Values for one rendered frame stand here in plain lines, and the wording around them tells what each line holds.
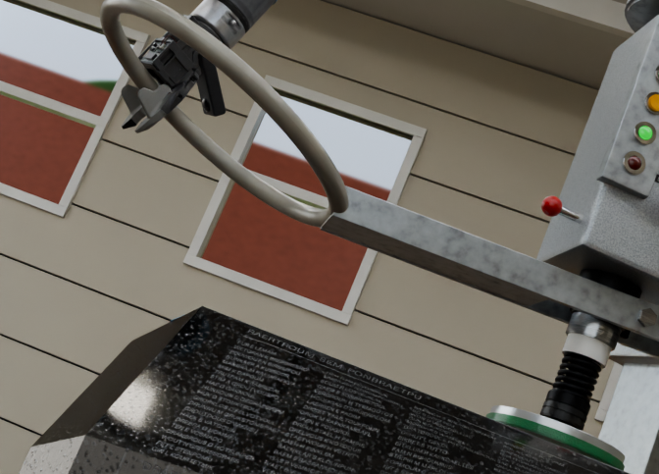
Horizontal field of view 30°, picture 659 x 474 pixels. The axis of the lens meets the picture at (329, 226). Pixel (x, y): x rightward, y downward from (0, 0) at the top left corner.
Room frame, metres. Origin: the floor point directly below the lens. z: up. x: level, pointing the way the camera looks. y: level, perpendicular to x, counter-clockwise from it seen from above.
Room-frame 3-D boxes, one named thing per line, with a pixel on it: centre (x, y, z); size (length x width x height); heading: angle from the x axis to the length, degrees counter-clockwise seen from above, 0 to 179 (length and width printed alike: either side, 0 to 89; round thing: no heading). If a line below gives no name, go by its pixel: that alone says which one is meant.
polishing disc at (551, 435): (1.87, -0.44, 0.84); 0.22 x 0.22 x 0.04
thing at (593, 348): (1.87, -0.44, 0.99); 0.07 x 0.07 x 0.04
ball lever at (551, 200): (1.79, -0.32, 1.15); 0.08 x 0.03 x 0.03; 95
